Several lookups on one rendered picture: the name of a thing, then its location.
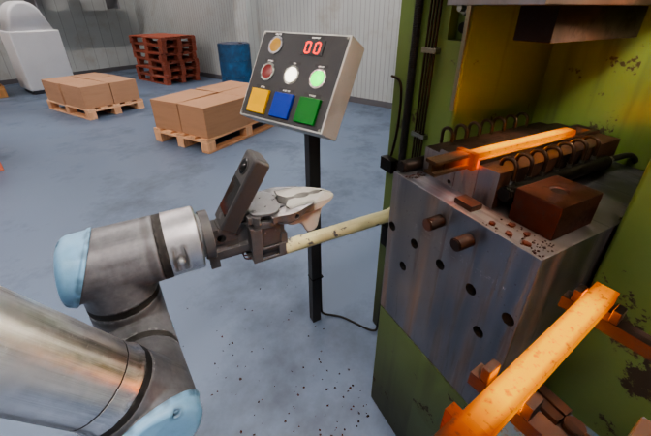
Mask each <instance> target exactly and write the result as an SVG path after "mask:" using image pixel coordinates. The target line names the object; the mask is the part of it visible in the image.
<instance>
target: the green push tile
mask: <svg viewBox="0 0 651 436"><path fill-rule="evenodd" d="M321 103H322V100H319V99H313V98H308V97H302V96H300V98H299V101H298V104H297V108H296V111H295V114H294V119H293V121H294V122H296V123H301V124H305V125H309V126H313V127H314V125H315V122H316V119H317V116H318V113H319V109H320V106H321Z"/></svg>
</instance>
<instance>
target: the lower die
mask: <svg viewBox="0 0 651 436"><path fill-rule="evenodd" d="M576 126H577V127H581V128H585V129H589V130H590V131H586V132H582V133H578V134H574V135H570V136H567V137H563V138H560V139H556V140H549V141H545V142H541V143H537V144H533V145H529V146H525V147H522V148H518V149H515V150H511V151H507V152H503V153H499V154H495V155H491V156H487V157H483V158H480V159H478V162H477V167H476V169H475V170H473V171H470V170H468V169H465V170H461V171H455V172H451V173H447V174H444V175H440V176H436V177H434V178H436V179H437V180H439V181H441V182H443V183H445V184H447V185H448V186H449V187H451V188H453V189H455V190H457V191H459V192H460V193H462V194H464V195H468V196H470V197H471V198H473V199H475V200H476V201H478V202H481V203H482V204H483V205H485V206H487V207H489V208H490V209H492V208H495V207H498V206H500V205H503V204H506V203H509V202H502V201H501V200H500V199H499V198H498V195H497V191H498V190H499V189H500V187H504V186H507V185H509V183H510V180H511V179H512V173H513V170H514V165H513V163H512V162H511V161H506V162H505V163H504V166H500V165H499V163H500V161H501V159H502V158H504V157H507V156H510V157H513V158H515V156H516V155H517V154H518V153H521V152H527V153H529V154H530V152H531V151H532V150H534V149H536V148H541V149H545V148H546V147H547V146H548V145H551V144H555V145H558V144H559V143H560V142H562V141H571V140H573V139H576V138H583V137H585V136H587V135H594V136H597V137H598V138H599V139H600V141H601V146H600V149H599V151H598V154H597V157H599V156H602V155H607V156H613V155H614V153H615V151H616V149H617V146H618V144H619V141H620V140H621V139H618V138H615V137H611V136H607V135H603V134H599V132H600V130H598V129H594V128H590V127H586V126H582V125H578V124H575V125H572V126H567V125H564V124H560V123H552V124H545V123H541V122H537V123H532V124H528V126H527V127H525V126H524V125H523V126H518V127H516V129H514V128H509V129H506V130H505V132H502V130H501V131H496V132H493V134H492V135H491V134H489V133H487V134H482V135H480V137H477V136H473V137H469V138H467V139H466V140H464V139H460V140H454V141H453V142H449V141H447V142H442V143H438V144H433V145H428V146H426V147H425V154H424V161H423V168H422V171H423V172H424V169H428V166H429V163H428V162H426V158H428V157H432V156H436V155H441V154H445V153H449V152H453V151H456V149H457V147H461V146H462V147H464V148H467V149H473V148H478V147H482V146H486V145H490V144H494V143H498V142H502V141H506V140H514V139H518V138H522V137H526V136H531V135H535V134H538V133H542V132H547V131H551V130H555V129H559V128H564V127H567V128H572V127H576ZM586 141H587V142H588V144H589V149H588V152H587V154H586V157H585V161H586V160H589V159H590V157H591V155H592V154H593V152H594V149H595V146H596V141H595V140H593V139H587V140H586ZM574 145H575V148H576V153H575V156H574V159H573V164H577V163H578V160H579V159H580V157H581V155H582V152H583V149H584V144H583V143H582V142H580V141H576V142H575V143H574ZM561 149H562V151H563V158H562V161H561V164H560V167H559V168H560V169H562V168H564V167H565V166H566V165H567V163H568V161H569V159H570V156H571V153H572V149H571V148H570V147H569V146H568V145H563V146H561ZM547 153H548V156H549V161H548V164H547V167H546V170H545V171H546V172H550V171H552V170H553V167H555V164H556V161H557V158H558V151H557V150H556V149H553V148H550V149H549V150H548V151H547ZM533 158H534V161H535V165H534V168H533V171H532V174H531V176H532V177H534V176H537V175H539V173H540V171H541V170H542V167H543V161H544V156H543V154H541V153H540V152H537V153H535V154H534V157H533ZM517 163H518V165H519V169H518V173H517V177H516V180H515V181H516V182H518V181H522V180H524V178H525V175H526V174H527V171H528V169H529V165H530V161H529V159H528V158H527V157H525V156H522V157H520V158H519V161H517ZM448 179H449V180H450V184H448ZM510 202H512V201H510Z"/></svg>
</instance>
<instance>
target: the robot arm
mask: <svg viewBox="0 0 651 436"><path fill-rule="evenodd" d="M268 170H269V163H268V162H267V160H266V159H265V158H264V156H263V155H262V154H261V153H259V152H257V151H254V150H252V149H247V150H246V151H245V153H244V156H243V158H242V160H241V162H240V164H239V166H238V168H237V170H236V172H235V174H234V176H233V178H232V181H231V183H230V185H229V187H228V189H227V191H226V193H225V195H224V197H223V199H222V200H221V202H220V204H219V207H218V209H217V211H216V213H215V216H216V218H215V219H214V220H210V221H209V218H208V215H207V212H206V210H205V209H203V210H199V211H196V214H195V213H194V210H193V208H192V206H185V207H181V208H177V209H173V210H168V211H164V212H159V213H157V214H153V215H148V216H144V217H140V218H136V219H132V220H127V221H123V222H118V223H114V224H110V225H105V226H102V227H97V228H93V229H91V227H90V228H87V229H86V230H84V231H81V232H77V233H73V234H67V235H64V236H63V237H61V238H60V239H59V240H58V242H57V243H56V246H55V250H54V255H53V270H54V279H55V284H56V289H57V292H58V295H59V297H60V299H61V301H62V302H63V304H64V305H65V306H66V307H68V308H79V306H80V305H82V304H83V305H84V307H85V309H86V312H87V314H88V316H89V318H90V321H91V323H92V325H93V326H90V325H88V324H86V323H84V322H81V321H79V320H77V319H75V318H72V317H70V316H68V315H66V314H63V313H61V312H59V311H57V310H54V309H52V308H50V307H48V306H45V305H43V304H41V303H40V302H37V301H35V300H33V299H31V298H28V297H26V296H23V295H20V294H18V293H16V292H14V291H11V290H9V289H7V288H5V287H2V286H0V419H6V420H15V421H20V422H25V423H30V424H35V425H39V426H44V427H49V428H54V429H59V430H64V431H69V432H74V433H76V435H78V436H193V435H194V434H195V433H196V431H197V430H198V428H199V426H200V424H201V421H202V405H201V401H200V392H199V391H198V390H197V389H196V387H195V384H194V382H193V379H192V376H191V373H190V371H189V368H188V365H187V363H186V360H185V357H184V355H183V353H182V350H181V347H180V345H179V341H178V338H177V335H176V333H175V330H174V326H173V323H172V320H171V317H170V315H169V312H168V309H167V305H166V303H165V300H164V297H163V293H162V290H161V287H160V284H159V282H160V281H163V280H166V279H169V278H172V277H174V276H176V275H180V274H183V273H186V272H189V271H193V270H196V269H199V268H203V267H205V266H206V260H205V257H207V259H208V260H210V265H211V268H212V269H214V268H218V267H221V262H220V260H223V259H225V258H229V257H232V256H235V255H239V254H242V255H243V257H244V256H248V258H245V257H244V259H246V260H251V259H252V260H253V262H254V264H257V263H260V262H264V261H267V260H270V259H273V258H276V257H279V256H283V255H286V254H287V245H286V243H288V233H287V232H286V230H284V224H288V225H295V224H299V223H300V224H301V225H302V226H303V228H304V229H305V230H306V231H307V232H310V231H313V230H315V229H316V228H317V226H318V222H319V218H320V214H321V210H322V207H323V206H324V205H325V204H327V203H328V202H330V201H331V199H332V198H333V193H331V192H330V191H328V190H325V189H322V188H314V187H297V186H287V187H274V188H268V189H265V190H262V191H259V192H258V190H259V188H260V186H261V184H262V182H263V180H264V177H265V175H266V173H267V172H268ZM244 253H246V254H247V255H244ZM278 253H279V254H278ZM274 254H275V255H274ZM271 255H272V256H271Z"/></svg>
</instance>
